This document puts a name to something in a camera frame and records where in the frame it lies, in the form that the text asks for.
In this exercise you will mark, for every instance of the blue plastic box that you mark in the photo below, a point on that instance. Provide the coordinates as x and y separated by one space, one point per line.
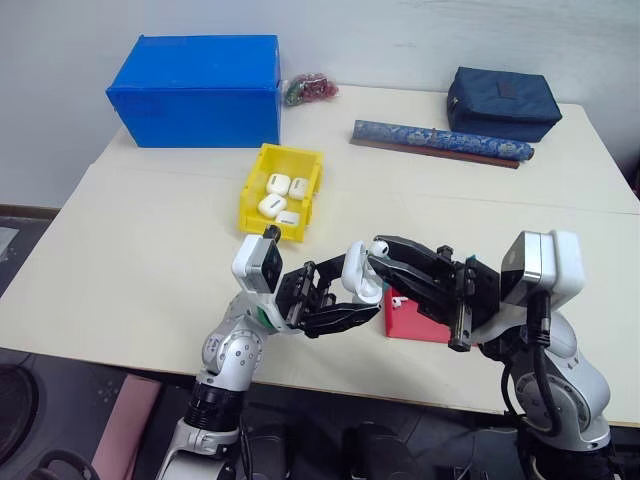
195 90

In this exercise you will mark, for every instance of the blue patterned rolled scroll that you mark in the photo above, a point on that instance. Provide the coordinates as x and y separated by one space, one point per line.
440 138

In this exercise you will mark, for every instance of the yellow plastic bin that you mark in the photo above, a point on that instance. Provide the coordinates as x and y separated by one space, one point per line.
256 176

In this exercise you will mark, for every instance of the white earbud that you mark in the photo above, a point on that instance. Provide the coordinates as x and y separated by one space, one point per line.
380 248
398 301

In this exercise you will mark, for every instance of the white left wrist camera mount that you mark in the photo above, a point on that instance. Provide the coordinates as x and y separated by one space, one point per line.
252 265

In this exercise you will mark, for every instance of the navy blue fabric bag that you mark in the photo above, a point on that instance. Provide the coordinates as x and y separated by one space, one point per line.
502 107

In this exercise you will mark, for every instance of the pink flat board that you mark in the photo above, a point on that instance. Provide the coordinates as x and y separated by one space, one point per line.
125 425

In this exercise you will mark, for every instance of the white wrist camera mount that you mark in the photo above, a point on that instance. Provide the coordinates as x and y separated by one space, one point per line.
555 265
252 265

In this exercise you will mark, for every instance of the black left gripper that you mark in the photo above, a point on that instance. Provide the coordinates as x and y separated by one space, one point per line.
300 295

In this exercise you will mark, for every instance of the dark round shape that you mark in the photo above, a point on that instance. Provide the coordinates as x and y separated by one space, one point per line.
15 415
65 467
380 452

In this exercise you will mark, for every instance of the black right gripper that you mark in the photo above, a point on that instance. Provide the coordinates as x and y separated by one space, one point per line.
472 295

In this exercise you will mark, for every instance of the white earbud case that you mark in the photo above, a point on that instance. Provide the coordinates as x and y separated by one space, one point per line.
354 272
271 205
287 218
299 187
278 183

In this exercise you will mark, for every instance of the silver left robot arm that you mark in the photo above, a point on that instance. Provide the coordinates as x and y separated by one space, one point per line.
227 355

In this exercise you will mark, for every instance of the white closed earbud case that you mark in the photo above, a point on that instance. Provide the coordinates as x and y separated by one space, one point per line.
287 218
278 183
271 205
299 187

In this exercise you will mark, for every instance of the red flat box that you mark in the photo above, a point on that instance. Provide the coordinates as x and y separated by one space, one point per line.
410 322

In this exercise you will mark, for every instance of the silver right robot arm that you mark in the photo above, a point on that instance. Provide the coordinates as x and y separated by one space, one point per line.
575 380

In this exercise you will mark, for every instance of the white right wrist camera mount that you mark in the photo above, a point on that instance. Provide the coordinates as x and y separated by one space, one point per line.
555 265

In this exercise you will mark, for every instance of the brown wooden rod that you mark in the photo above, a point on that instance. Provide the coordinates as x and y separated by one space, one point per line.
480 159

